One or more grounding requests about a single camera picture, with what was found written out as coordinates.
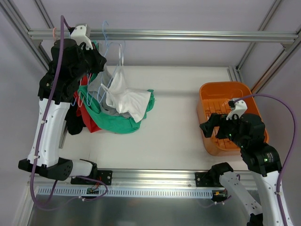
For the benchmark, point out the black mounting plate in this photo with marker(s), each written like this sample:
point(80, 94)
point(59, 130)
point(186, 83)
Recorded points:
point(203, 179)
point(103, 175)

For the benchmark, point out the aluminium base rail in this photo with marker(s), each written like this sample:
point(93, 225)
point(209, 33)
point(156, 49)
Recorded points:
point(150, 178)

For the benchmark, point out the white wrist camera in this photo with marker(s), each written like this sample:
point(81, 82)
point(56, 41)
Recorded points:
point(238, 108)
point(81, 34)

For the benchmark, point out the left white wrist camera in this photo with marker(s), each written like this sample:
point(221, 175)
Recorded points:
point(81, 34)

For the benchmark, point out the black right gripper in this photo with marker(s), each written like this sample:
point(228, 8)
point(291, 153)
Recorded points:
point(219, 125)

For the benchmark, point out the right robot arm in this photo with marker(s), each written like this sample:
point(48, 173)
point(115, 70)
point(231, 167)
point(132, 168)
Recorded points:
point(247, 133)

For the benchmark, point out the aluminium hanging rail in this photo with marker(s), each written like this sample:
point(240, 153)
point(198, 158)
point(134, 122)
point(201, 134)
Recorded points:
point(206, 36)

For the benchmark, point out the white tank top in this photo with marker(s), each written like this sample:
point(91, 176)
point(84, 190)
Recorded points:
point(122, 98)

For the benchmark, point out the light blue wire hanger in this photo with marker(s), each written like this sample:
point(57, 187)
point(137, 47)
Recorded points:
point(107, 47)

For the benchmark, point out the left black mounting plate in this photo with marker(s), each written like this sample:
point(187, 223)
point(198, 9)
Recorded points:
point(103, 175)

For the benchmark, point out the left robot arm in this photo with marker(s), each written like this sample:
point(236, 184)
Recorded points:
point(71, 61)

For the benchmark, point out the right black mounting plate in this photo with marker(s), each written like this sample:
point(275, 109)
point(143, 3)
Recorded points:
point(203, 179)

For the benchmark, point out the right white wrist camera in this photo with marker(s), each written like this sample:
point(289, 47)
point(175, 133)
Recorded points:
point(238, 108)

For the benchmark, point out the green tank top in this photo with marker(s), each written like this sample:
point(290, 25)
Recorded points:
point(114, 124)

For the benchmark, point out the grey tank top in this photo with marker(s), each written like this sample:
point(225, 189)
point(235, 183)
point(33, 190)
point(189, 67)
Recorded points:
point(93, 89)

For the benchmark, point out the red tank top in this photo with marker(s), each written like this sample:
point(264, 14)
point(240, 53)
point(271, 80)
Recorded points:
point(82, 113)

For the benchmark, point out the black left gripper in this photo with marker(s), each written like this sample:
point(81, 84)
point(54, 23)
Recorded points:
point(94, 60)

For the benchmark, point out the slotted white cable duct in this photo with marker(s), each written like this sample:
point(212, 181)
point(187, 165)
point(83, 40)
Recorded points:
point(134, 192)

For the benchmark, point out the black tank top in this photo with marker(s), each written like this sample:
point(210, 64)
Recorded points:
point(74, 123)

